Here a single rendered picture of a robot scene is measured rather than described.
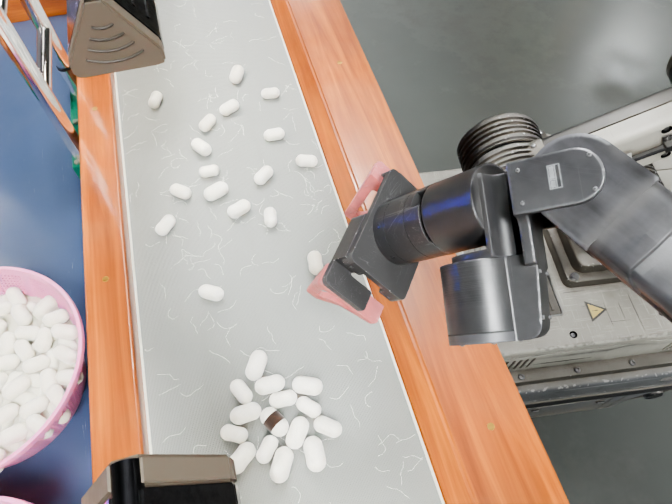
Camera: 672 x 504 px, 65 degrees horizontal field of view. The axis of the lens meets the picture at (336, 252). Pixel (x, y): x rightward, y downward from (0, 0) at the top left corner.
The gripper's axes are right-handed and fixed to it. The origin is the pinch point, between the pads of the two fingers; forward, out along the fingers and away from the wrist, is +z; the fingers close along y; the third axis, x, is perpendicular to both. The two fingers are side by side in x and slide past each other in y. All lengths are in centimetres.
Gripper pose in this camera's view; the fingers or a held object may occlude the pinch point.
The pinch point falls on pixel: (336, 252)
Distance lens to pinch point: 52.8
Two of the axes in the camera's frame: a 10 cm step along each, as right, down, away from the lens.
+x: -7.1, -5.8, -4.0
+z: -5.9, 1.8, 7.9
